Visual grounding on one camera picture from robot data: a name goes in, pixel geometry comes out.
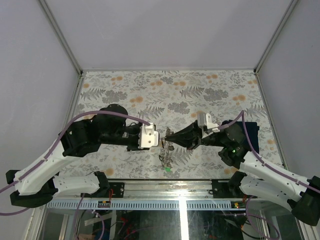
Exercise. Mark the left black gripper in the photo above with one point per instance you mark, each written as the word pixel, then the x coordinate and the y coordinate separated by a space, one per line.
pixel 131 148

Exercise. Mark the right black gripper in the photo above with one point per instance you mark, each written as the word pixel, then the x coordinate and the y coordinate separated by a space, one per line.
pixel 190 137

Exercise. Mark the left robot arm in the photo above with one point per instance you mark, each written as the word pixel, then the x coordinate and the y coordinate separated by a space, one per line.
pixel 40 182

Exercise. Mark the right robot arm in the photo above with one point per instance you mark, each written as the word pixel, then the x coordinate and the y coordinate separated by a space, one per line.
pixel 255 176

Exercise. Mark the floral table mat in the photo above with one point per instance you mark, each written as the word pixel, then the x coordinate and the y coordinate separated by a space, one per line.
pixel 172 100

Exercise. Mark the dark blue cloth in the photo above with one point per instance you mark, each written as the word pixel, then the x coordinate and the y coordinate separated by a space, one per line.
pixel 252 130

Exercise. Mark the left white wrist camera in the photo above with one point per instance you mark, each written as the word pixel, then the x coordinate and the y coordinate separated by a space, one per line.
pixel 148 136

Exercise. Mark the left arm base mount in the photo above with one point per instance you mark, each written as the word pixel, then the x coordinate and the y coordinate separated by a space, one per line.
pixel 111 190

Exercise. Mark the aluminium front rail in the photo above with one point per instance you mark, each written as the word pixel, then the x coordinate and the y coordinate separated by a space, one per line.
pixel 172 188

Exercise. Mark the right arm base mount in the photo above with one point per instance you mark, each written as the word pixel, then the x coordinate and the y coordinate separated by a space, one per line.
pixel 227 189

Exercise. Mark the slotted cable duct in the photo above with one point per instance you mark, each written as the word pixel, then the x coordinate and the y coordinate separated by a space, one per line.
pixel 122 204

